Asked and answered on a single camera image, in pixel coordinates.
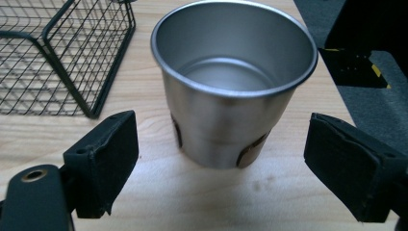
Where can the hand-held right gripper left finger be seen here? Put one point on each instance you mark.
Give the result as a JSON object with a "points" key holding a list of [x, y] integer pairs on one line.
{"points": [[102, 163]]}

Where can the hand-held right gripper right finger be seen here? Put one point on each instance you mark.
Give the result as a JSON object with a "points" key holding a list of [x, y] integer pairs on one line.
{"points": [[349, 166]]}

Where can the short steel cup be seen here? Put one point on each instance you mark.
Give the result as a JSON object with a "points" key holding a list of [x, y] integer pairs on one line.
{"points": [[224, 122]]}

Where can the black stand with hazard tape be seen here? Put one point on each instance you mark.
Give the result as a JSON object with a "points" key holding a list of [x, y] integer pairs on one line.
{"points": [[349, 69]]}

